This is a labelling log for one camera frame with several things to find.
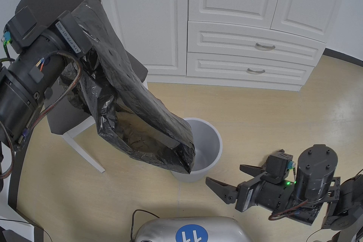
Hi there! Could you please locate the white trash bin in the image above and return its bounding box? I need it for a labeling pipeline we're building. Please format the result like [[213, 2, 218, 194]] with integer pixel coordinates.
[[170, 117, 223, 183]]

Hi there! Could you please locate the black cable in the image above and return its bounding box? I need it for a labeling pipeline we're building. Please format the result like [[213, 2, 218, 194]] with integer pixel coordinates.
[[0, 218, 44, 233], [130, 209, 161, 240], [306, 228, 341, 242]]

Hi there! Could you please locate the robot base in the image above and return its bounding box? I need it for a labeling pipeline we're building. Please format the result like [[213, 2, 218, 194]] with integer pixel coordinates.
[[136, 216, 253, 242]]

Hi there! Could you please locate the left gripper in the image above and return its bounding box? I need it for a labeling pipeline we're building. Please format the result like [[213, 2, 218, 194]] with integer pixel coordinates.
[[14, 11, 93, 94]]

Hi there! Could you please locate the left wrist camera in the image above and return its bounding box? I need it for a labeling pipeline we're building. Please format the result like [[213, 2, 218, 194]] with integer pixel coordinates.
[[3, 6, 39, 54]]

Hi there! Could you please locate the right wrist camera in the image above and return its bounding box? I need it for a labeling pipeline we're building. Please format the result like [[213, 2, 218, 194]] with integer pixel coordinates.
[[262, 149, 294, 183]]

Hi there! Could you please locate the black plastic bag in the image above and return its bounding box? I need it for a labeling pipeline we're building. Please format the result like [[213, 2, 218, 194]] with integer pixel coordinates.
[[58, 0, 197, 175]]

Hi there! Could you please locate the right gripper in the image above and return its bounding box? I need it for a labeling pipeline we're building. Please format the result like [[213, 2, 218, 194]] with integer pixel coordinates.
[[205, 164, 295, 213]]

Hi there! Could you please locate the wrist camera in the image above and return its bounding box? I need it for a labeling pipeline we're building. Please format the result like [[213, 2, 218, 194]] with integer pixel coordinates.
[[262, 149, 294, 183], [3, 6, 39, 54]]

